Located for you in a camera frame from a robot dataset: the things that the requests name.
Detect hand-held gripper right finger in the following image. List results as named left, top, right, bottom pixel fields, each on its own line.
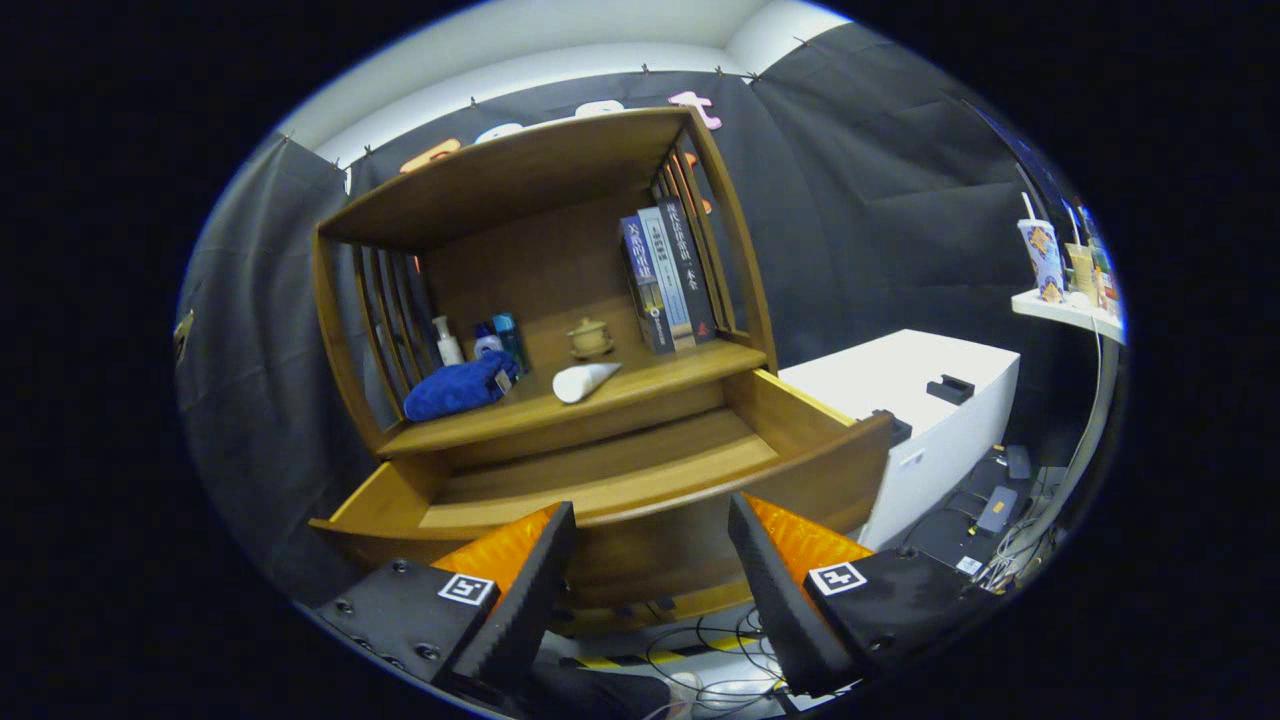
left=727, top=492, right=991, bottom=698

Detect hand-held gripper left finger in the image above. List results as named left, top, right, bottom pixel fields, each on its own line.
left=310, top=501, right=578, bottom=701

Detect brown wooden drawer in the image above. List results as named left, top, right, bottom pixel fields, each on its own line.
left=308, top=368, right=894, bottom=611

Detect white cosmetic tube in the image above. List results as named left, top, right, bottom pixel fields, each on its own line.
left=552, top=361, right=623, bottom=405

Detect wooden countertop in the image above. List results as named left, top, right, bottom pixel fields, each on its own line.
left=380, top=340, right=771, bottom=459

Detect brown wooden cabinet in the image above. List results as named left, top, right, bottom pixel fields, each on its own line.
left=310, top=107, right=781, bottom=633

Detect yellow black floor tape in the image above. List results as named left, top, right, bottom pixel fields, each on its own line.
left=575, top=635, right=761, bottom=673

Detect blue folded towel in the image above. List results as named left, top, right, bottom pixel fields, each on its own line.
left=403, top=350, right=521, bottom=423

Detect grey power adapter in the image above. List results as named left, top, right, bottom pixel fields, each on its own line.
left=975, top=486, right=1021, bottom=536

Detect teal blue bottle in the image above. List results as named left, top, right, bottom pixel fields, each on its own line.
left=493, top=313, right=531, bottom=376

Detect black spine book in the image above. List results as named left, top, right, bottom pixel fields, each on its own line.
left=660, top=197, right=718, bottom=343

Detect grey spine book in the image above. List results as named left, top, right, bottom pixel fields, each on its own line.
left=638, top=206, right=697, bottom=349

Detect patterned paper cup with straw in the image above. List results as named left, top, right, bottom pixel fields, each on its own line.
left=1018, top=192, right=1066, bottom=304

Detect beige drink cup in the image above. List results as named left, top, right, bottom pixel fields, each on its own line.
left=1066, top=242, right=1098, bottom=301

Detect black floor cables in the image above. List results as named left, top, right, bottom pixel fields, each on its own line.
left=560, top=605, right=801, bottom=716

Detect white cabinet with black handles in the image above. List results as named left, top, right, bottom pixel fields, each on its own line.
left=778, top=329, right=1022, bottom=551

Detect white cable bundle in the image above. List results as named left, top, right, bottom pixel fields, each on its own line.
left=975, top=330, right=1116, bottom=591

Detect white wall shelf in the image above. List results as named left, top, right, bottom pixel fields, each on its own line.
left=1010, top=288, right=1126, bottom=346

